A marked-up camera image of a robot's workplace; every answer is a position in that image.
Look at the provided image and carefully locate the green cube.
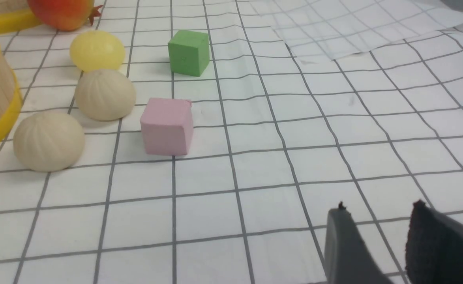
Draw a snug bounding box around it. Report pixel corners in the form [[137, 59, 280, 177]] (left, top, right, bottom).
[[168, 30, 210, 76]]

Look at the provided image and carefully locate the bamboo steamer lid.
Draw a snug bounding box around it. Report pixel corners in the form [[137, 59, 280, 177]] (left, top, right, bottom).
[[0, 0, 42, 34]]

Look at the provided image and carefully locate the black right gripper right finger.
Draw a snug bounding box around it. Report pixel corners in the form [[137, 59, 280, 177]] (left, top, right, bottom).
[[405, 200, 463, 284]]

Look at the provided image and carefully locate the red pomegranate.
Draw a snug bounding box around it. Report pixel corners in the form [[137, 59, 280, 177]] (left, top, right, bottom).
[[27, 0, 103, 31]]

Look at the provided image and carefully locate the white grid tablecloth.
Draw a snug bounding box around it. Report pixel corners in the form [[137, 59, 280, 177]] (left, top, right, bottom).
[[0, 0, 463, 284]]

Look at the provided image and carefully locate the pink cube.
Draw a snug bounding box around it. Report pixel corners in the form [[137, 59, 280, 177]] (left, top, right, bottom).
[[140, 97, 194, 156]]

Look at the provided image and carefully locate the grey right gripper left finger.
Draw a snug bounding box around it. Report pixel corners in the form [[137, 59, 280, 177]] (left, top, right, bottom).
[[324, 202, 392, 284]]

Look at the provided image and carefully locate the white bun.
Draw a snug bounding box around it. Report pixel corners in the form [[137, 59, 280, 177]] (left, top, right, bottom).
[[74, 69, 137, 121], [13, 111, 85, 172]]

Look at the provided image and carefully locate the yellow bun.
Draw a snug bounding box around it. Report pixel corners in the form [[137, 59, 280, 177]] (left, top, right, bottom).
[[69, 30, 126, 72]]

